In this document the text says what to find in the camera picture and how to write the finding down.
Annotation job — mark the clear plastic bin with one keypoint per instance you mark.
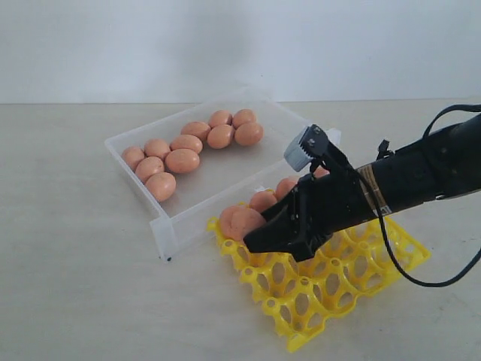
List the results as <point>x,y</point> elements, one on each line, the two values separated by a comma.
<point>224,177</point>

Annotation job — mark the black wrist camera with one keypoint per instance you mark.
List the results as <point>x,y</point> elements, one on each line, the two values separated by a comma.
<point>313,148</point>

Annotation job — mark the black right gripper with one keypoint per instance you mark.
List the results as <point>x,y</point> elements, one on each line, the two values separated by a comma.
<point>315,209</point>

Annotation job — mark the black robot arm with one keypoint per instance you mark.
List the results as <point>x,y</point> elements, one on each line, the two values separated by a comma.
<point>442,165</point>

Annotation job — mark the yellow plastic egg tray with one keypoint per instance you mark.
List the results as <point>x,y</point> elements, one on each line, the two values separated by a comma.
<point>301,297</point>

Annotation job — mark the brown egg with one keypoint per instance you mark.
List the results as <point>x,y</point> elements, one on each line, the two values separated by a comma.
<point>220,117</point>
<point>161,185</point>
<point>244,221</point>
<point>243,116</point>
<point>220,136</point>
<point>198,129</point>
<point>249,134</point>
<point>148,167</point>
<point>285,186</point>
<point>132,156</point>
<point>190,142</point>
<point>225,220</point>
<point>157,147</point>
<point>182,161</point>
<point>320,172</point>
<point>262,200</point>

